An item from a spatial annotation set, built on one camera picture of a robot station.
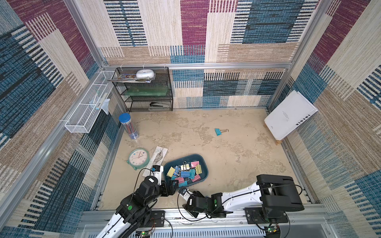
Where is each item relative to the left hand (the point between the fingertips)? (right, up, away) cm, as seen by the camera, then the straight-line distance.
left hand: (173, 181), depth 78 cm
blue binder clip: (+1, +3, +9) cm, 9 cm away
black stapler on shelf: (-16, +44, +31) cm, 56 cm away
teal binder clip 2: (+6, -3, +4) cm, 8 cm away
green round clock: (-23, +9, +13) cm, 28 cm away
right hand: (+8, -12, +1) cm, 14 cm away
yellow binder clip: (+14, +4, +7) cm, 16 cm away
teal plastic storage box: (+7, +3, +10) cm, 13 cm away
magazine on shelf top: (-26, +58, +13) cm, 65 cm away
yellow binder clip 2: (+6, +5, +10) cm, 13 cm away
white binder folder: (+68, +36, +10) cm, 78 cm away
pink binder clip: (+11, +6, +12) cm, 17 cm away
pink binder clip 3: (+4, -1, +5) cm, 6 cm away
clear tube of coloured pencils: (-31, +33, +13) cm, 47 cm away
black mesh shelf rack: (-30, +46, +41) cm, 69 cm away
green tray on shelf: (-19, +50, +15) cm, 56 cm away
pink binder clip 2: (+13, -1, +6) cm, 14 cm away
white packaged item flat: (-12, +8, +16) cm, 21 cm away
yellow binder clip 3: (-2, +3, +7) cm, 8 cm away
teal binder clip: (+10, +2, +6) cm, 12 cm away
